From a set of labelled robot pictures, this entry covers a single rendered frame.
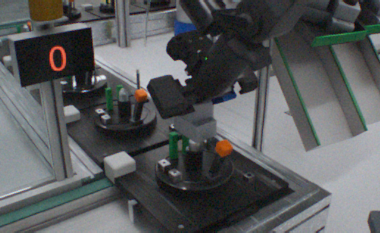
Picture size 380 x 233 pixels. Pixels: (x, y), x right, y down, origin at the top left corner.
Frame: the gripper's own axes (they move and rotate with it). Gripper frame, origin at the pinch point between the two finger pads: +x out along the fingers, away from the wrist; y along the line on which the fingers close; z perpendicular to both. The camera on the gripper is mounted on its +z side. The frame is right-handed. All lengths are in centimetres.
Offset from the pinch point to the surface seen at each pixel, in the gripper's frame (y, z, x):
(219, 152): 1.1, -10.0, -1.3
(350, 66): -43.9, -2.8, 1.4
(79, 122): 8.6, 14.1, 31.0
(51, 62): 20.0, 12.1, -0.9
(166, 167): 5.4, -6.9, 8.7
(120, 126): 3.5, 7.5, 22.8
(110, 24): -42, 77, 89
